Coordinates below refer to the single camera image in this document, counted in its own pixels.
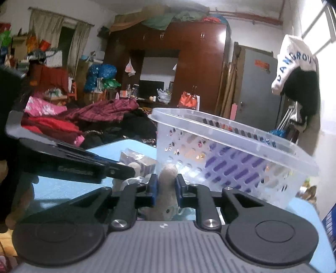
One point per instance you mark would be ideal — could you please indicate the beige window curtain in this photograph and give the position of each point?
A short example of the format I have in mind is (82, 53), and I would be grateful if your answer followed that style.
(78, 44)

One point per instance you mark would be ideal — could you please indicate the white lettered cap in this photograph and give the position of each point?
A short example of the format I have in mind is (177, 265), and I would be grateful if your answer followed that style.
(291, 55)

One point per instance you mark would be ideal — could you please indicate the orange shopping bag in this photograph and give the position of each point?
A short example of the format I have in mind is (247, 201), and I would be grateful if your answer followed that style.
(187, 101)

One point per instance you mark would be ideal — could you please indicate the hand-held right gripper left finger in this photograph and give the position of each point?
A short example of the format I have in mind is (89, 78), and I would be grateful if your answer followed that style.
(154, 193)

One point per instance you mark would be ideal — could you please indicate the blue plastic bag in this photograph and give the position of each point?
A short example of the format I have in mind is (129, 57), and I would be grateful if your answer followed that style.
(101, 74)

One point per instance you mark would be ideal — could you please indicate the small white hanging bag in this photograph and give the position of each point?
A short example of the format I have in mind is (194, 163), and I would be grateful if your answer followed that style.
(130, 67)

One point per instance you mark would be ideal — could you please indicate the white plastic bag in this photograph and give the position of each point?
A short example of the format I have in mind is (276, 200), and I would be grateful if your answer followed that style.
(164, 96)

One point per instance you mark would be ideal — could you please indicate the black clothes pile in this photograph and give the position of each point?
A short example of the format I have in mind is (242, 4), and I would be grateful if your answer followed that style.
(136, 123)

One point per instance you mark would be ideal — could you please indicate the clear wrapped tissue packet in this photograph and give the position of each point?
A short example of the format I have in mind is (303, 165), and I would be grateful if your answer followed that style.
(136, 158)

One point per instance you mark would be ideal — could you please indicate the red door sticker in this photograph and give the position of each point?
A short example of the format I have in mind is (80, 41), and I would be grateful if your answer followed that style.
(262, 65)

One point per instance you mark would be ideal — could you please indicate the black hanging garment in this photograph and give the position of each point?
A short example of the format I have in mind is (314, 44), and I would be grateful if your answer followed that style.
(304, 92)

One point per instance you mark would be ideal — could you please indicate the black television screen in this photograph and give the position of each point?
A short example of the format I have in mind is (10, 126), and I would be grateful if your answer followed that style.
(151, 88)

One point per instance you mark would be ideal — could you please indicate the red cloth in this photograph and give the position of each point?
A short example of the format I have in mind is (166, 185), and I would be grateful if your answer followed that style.
(50, 126)

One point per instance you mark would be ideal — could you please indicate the person's left hand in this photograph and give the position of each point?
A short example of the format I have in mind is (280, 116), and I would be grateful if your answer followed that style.
(25, 199)

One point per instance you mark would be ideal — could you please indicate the clear plastic basket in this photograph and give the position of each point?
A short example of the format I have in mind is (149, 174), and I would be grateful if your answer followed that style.
(236, 149)

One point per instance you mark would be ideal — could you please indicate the brown wooden wardrobe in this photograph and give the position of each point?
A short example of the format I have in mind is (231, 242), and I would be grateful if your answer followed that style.
(199, 57)

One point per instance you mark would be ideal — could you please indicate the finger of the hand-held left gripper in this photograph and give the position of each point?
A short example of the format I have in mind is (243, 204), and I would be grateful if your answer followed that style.
(78, 165)

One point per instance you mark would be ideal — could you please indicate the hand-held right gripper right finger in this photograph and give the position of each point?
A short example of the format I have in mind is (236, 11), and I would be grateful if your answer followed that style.
(179, 191)

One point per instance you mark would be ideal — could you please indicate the beige plush toy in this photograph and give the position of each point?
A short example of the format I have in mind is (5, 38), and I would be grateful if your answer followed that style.
(168, 183)

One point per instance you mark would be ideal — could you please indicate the green cloth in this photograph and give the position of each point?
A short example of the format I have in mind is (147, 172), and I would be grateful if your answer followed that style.
(157, 21)

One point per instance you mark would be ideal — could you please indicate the blue box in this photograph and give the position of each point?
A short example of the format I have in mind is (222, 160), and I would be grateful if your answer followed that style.
(329, 225)

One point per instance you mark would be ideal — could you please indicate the pink floral cloth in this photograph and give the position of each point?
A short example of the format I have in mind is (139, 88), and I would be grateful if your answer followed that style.
(42, 106)

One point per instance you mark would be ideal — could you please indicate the maroon plaid blanket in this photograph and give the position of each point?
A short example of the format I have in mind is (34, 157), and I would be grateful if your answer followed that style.
(105, 109)

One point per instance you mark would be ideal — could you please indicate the metal clothes hangers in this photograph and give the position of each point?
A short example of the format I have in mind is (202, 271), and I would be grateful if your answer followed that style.
(287, 116)

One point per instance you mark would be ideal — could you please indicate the grey metal door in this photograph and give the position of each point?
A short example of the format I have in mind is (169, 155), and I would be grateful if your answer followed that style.
(257, 89)

